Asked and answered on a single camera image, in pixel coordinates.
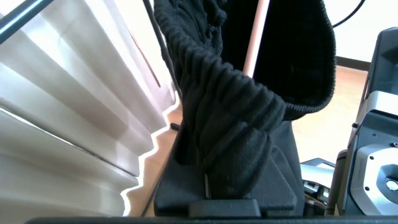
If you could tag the black clothes rack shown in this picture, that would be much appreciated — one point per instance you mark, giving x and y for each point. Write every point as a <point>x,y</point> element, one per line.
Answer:
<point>18,15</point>

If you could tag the beige curtain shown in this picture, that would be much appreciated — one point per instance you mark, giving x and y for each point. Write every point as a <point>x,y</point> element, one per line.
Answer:
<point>77,93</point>

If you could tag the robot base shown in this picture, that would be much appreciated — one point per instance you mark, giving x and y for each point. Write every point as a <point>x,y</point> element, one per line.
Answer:
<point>373,171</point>

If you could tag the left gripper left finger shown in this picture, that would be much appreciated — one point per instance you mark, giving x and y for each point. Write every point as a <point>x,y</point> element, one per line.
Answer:
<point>174,186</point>

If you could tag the black shorts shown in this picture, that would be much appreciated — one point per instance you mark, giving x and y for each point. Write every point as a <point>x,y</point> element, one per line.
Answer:
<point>224,109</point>

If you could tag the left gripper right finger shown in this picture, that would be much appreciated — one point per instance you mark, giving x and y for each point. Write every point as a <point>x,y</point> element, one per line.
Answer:
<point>276,189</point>

